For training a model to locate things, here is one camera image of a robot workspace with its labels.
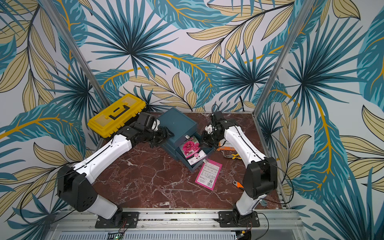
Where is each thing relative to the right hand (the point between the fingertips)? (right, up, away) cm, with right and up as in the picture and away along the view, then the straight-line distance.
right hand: (199, 145), depth 82 cm
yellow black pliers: (+22, -9, +13) cm, 27 cm away
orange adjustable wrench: (+22, -23, +4) cm, 32 cm away
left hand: (-15, +4, -3) cm, 16 cm away
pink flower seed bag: (-5, -2, +2) cm, 5 cm away
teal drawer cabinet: (-11, +10, +4) cm, 16 cm away
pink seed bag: (+6, -18, +6) cm, 20 cm away
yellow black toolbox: (-54, +14, +10) cm, 56 cm away
